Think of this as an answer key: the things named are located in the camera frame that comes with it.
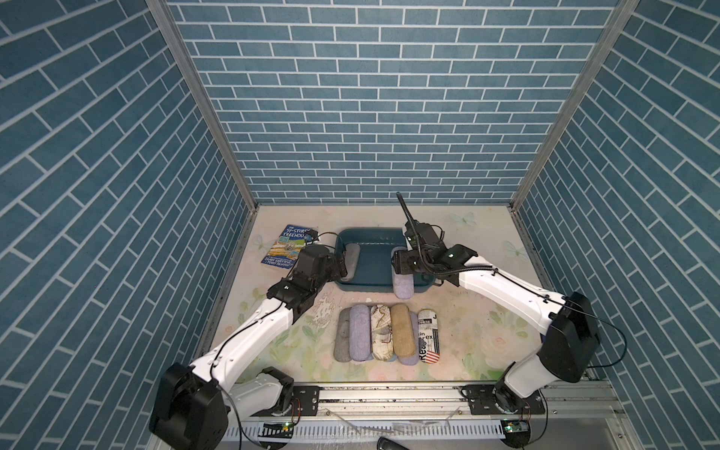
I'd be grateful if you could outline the grey fabric glasses case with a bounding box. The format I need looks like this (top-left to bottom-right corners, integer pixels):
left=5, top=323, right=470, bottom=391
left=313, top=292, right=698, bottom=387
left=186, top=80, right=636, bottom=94
left=340, top=243, right=361, bottom=282

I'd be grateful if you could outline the lilac fabric glasses case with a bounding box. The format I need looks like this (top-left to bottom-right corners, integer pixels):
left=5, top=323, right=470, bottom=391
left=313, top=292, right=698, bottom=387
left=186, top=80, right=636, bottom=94
left=349, top=305, right=371, bottom=362
left=391, top=264, right=414, bottom=300

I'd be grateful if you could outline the tan fabric glasses case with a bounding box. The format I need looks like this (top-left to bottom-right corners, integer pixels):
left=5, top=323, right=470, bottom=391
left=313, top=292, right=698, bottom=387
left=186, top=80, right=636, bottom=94
left=390, top=304, right=414, bottom=357

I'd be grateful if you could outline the world map glasses case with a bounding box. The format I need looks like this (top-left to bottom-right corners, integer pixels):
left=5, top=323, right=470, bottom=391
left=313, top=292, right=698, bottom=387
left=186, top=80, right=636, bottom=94
left=370, top=305, right=395, bottom=361

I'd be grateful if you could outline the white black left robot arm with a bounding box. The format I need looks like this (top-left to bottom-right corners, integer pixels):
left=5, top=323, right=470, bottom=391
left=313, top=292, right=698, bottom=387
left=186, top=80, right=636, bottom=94
left=148, top=244, right=348, bottom=449

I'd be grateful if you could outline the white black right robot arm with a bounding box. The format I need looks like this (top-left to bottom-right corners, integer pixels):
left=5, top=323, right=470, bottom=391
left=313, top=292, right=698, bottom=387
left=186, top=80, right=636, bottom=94
left=391, top=217, right=610, bottom=414

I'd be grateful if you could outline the teal plastic storage box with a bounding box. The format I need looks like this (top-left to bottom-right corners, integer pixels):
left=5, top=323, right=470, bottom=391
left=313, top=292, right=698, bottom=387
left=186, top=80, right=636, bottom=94
left=336, top=227, right=407, bottom=294

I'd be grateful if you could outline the dark grey lower glasses case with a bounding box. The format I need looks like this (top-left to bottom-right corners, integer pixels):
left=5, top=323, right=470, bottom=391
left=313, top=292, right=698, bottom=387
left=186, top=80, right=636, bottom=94
left=334, top=309, right=352, bottom=363

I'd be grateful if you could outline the newspaper flag print glasses case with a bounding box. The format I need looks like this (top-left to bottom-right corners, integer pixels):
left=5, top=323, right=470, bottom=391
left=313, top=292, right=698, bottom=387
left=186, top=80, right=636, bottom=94
left=417, top=309, right=441, bottom=364

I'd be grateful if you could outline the lower lilac glasses case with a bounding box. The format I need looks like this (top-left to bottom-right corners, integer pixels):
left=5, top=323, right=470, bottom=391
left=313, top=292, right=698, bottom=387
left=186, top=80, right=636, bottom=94
left=397, top=311, right=420, bottom=366

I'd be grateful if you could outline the blue paperback book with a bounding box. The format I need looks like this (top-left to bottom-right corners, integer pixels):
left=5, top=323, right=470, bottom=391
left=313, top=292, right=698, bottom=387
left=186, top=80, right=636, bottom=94
left=262, top=225, right=314, bottom=269

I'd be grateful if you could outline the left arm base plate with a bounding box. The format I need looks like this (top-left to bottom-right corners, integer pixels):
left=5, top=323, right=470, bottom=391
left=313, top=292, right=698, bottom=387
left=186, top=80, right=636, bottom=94
left=256, top=385, right=321, bottom=418

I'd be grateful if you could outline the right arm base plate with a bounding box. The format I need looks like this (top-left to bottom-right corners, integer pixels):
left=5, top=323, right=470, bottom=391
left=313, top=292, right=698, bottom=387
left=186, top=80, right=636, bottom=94
left=459, top=382, right=546, bottom=416

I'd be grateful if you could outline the aluminium mounting rail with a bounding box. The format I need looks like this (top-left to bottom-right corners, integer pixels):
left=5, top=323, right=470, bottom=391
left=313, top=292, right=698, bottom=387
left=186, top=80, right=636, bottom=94
left=224, top=381, right=620, bottom=423

